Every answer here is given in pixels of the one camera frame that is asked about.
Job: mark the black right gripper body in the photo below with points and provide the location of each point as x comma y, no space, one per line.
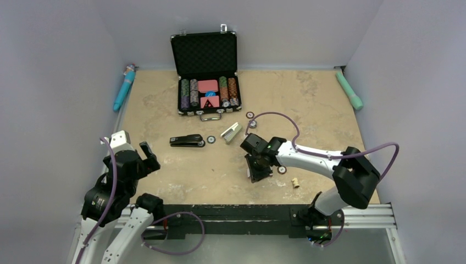
258,163

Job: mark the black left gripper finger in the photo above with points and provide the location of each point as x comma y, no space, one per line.
151,164
147,150

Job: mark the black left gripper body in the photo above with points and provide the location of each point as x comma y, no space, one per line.
142,172

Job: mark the black stapler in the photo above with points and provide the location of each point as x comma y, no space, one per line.
193,140

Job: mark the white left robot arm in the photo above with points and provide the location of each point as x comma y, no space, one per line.
105,202

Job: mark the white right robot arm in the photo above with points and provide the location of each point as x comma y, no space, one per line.
354,177

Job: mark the poker chip near stapler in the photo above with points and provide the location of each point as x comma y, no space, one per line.
211,139

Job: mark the brown poker chip right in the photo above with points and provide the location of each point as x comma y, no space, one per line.
282,170

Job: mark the grey loose poker chip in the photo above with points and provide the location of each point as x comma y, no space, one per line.
252,124

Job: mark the upper loose poker chip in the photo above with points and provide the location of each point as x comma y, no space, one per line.
250,115

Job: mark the white chess rook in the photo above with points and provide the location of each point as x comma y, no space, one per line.
295,183

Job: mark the blue marker pen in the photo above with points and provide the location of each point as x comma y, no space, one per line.
129,76

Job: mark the black poker chip case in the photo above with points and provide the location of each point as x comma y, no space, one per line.
207,72

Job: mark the green marker pen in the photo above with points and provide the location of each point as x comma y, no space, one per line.
355,101

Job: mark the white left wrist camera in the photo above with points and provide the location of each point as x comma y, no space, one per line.
119,141

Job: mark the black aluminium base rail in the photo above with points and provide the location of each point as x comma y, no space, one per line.
294,221

